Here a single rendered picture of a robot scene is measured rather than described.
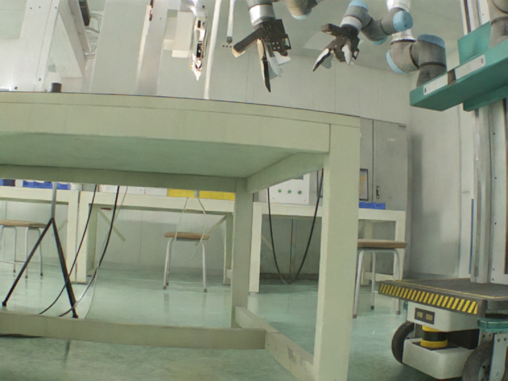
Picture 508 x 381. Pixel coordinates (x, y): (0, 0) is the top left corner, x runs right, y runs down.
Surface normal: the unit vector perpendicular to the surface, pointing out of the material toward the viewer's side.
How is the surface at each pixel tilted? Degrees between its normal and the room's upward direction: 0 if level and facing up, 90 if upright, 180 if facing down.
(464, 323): 90
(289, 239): 90
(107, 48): 90
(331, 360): 90
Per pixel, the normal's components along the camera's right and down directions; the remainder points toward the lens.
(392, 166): 0.23, -0.07
